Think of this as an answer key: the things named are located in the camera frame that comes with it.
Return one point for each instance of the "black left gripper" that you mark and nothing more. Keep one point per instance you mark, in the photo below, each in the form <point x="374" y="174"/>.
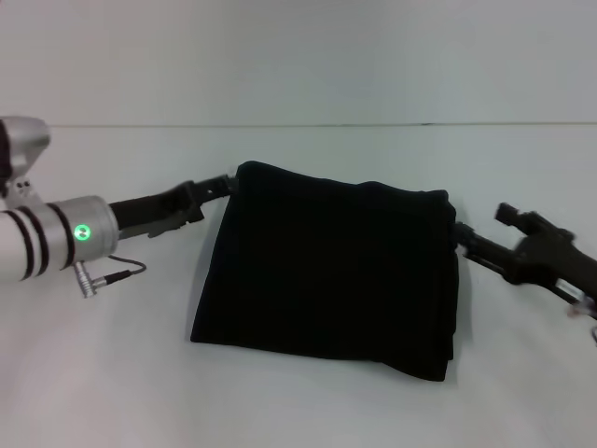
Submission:
<point x="154" y="212"/>

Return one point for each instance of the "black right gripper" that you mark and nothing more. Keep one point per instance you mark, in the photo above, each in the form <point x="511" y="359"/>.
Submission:
<point x="555" y="261"/>

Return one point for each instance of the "black shirt with FREE print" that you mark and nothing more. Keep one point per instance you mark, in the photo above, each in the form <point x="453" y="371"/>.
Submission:
<point x="326" y="270"/>

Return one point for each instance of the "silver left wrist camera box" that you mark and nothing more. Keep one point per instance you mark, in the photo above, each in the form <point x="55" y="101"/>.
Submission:
<point x="23" y="154"/>

